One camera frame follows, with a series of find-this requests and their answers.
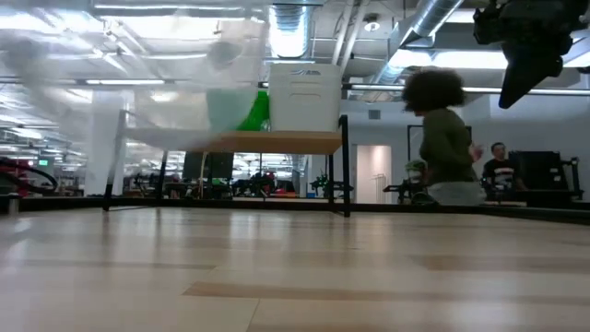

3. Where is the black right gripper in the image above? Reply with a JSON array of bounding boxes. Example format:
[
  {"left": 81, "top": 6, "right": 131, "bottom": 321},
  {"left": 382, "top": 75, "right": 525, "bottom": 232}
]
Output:
[{"left": 473, "top": 0, "right": 590, "bottom": 110}]

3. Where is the white plastic basket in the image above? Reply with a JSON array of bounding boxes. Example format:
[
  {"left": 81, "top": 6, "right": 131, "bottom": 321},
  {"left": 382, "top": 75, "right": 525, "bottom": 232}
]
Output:
[{"left": 269, "top": 83, "right": 342, "bottom": 133}]

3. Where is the clear plastic basket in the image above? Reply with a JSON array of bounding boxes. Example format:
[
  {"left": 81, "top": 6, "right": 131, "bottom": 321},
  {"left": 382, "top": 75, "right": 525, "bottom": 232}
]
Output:
[{"left": 0, "top": 8, "right": 271, "bottom": 156}]

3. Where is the wooden shelf with black legs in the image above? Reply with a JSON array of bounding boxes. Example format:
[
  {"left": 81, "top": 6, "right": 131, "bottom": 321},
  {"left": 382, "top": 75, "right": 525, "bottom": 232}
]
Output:
[{"left": 101, "top": 109, "right": 352, "bottom": 219}]

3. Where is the black equipment rack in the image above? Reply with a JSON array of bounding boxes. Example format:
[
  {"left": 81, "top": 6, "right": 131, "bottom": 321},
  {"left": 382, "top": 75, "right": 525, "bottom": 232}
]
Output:
[{"left": 508, "top": 150, "right": 584, "bottom": 208}]

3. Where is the person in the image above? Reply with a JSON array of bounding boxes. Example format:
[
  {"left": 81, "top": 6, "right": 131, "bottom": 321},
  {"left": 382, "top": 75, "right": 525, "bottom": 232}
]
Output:
[
  {"left": 401, "top": 68, "right": 484, "bottom": 208},
  {"left": 481, "top": 141, "right": 526, "bottom": 203}
]

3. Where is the long ceiling light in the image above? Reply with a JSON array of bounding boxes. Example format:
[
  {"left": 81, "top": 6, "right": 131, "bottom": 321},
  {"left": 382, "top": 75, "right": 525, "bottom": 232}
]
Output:
[{"left": 343, "top": 82, "right": 590, "bottom": 97}]

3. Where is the white door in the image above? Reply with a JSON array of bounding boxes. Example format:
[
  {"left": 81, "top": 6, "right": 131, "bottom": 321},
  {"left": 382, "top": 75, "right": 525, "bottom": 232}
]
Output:
[{"left": 355, "top": 144, "right": 393, "bottom": 205}]

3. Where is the black monitor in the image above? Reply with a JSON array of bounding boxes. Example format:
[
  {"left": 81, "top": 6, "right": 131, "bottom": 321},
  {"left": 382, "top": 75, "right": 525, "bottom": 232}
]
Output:
[{"left": 182, "top": 151, "right": 235, "bottom": 181}]

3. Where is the white pillar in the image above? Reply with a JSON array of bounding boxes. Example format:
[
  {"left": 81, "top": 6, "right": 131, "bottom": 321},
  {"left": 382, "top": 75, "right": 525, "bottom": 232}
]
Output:
[{"left": 84, "top": 89, "right": 136, "bottom": 197}]

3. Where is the red bulky object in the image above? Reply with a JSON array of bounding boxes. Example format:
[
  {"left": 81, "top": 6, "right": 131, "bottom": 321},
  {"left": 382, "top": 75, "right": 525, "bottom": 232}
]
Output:
[{"left": 0, "top": 156, "right": 59, "bottom": 195}]

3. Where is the silver smooth ceiling duct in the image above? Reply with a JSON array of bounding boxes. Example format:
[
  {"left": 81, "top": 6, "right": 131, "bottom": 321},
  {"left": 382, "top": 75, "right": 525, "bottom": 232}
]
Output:
[{"left": 372, "top": 0, "right": 465, "bottom": 87}]

